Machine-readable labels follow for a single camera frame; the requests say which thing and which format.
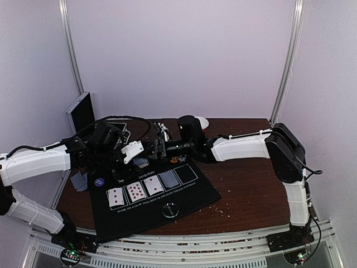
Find purple small blind button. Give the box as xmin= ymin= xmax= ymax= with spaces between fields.
xmin=94 ymin=178 xmax=105 ymax=187

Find aluminium frame post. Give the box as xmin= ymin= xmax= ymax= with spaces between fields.
xmin=59 ymin=0 xmax=84 ymax=95
xmin=269 ymin=0 xmax=305 ymax=125

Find white and red bowl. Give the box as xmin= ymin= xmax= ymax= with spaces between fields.
xmin=196 ymin=116 xmax=209 ymax=131

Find two of diamonds card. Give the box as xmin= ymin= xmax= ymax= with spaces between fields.
xmin=144 ymin=175 xmax=164 ymax=197

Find black poker play mat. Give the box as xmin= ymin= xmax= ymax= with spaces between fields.
xmin=88 ymin=161 xmax=221 ymax=243

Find three of diamonds card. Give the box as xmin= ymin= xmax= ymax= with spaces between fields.
xmin=107 ymin=188 xmax=124 ymax=208

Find left aluminium frame post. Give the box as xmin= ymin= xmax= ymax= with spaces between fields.
xmin=59 ymin=0 xmax=84 ymax=95

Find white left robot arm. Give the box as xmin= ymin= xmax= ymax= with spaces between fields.
xmin=1 ymin=138 xmax=143 ymax=248

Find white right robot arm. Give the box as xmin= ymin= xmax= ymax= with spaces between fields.
xmin=153 ymin=116 xmax=314 ymax=247

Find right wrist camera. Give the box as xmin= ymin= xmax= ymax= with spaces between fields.
xmin=177 ymin=115 xmax=205 ymax=142

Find blue patterned playing card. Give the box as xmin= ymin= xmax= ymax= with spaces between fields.
xmin=76 ymin=180 xmax=88 ymax=192
xmin=70 ymin=171 xmax=87 ymax=189

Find nine of diamonds card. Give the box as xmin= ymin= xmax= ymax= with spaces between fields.
xmin=126 ymin=181 xmax=147 ymax=203

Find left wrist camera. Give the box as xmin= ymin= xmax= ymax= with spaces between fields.
xmin=90 ymin=122 xmax=122 ymax=150

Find black dealer button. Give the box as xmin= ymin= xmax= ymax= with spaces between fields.
xmin=162 ymin=203 xmax=179 ymax=218

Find grey playing card deck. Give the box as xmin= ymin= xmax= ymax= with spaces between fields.
xmin=133 ymin=158 xmax=149 ymax=169

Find right aluminium frame post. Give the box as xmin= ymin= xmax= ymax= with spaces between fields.
xmin=269 ymin=0 xmax=305 ymax=125

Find aluminium poker chip case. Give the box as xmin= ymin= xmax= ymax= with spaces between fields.
xmin=66 ymin=92 xmax=131 ymax=137

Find orange big blind button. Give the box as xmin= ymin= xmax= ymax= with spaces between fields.
xmin=170 ymin=157 xmax=178 ymax=163

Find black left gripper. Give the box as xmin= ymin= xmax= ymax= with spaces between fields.
xmin=94 ymin=144 xmax=143 ymax=180

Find poker chip pile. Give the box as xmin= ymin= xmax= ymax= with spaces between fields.
xmin=112 ymin=169 xmax=126 ymax=184
xmin=177 ymin=156 xmax=187 ymax=162

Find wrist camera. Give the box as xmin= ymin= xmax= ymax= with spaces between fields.
xmin=177 ymin=115 xmax=205 ymax=142
xmin=90 ymin=122 xmax=122 ymax=150

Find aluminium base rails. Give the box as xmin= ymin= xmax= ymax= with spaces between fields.
xmin=20 ymin=220 xmax=344 ymax=267

